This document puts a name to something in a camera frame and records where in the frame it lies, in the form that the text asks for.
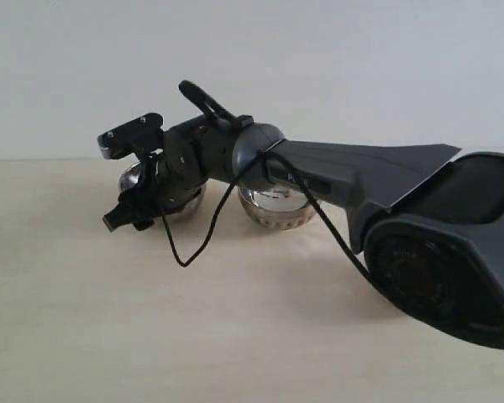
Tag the ribbed stainless steel bowl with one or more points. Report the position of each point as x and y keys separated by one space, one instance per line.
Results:
x=278 y=209

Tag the smooth stainless steel bowl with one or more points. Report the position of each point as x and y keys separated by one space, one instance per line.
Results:
x=131 y=177

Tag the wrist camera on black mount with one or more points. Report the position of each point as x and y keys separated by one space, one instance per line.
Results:
x=140 y=137

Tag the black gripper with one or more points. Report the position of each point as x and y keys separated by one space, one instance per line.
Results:
x=174 y=179

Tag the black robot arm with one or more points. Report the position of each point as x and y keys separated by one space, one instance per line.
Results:
x=425 y=222

